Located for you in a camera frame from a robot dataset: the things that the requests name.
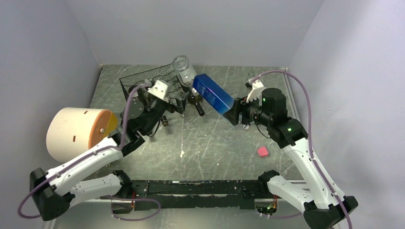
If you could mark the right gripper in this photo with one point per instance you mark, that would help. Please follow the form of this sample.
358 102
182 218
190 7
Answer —
239 105

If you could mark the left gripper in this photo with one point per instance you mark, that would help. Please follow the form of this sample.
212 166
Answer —
180 101

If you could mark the dark green wine bottle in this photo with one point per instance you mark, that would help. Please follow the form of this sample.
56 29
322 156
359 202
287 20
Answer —
196 101

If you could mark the blue labelled water bottle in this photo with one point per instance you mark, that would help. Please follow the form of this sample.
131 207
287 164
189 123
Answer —
213 94

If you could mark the clear red-label bottle silver cap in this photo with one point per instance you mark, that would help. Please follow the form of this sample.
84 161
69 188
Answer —
185 72

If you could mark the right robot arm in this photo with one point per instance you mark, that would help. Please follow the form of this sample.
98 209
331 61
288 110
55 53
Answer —
324 204

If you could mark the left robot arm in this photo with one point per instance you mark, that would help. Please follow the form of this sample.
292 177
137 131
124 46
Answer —
56 190

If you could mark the pink small object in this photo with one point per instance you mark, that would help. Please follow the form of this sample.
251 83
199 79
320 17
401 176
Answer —
262 152

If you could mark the white cylindrical drum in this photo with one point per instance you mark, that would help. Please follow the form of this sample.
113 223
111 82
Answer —
75 130

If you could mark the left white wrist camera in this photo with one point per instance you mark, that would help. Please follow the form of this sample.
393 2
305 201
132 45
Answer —
161 90

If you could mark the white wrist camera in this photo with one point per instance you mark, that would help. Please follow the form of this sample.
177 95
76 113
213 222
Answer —
256 89
161 90

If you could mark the black wire wine rack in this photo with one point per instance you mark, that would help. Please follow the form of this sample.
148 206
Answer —
164 73

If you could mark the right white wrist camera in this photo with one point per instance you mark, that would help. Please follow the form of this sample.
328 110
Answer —
256 89

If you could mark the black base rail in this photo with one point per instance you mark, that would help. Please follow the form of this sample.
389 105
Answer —
140 195

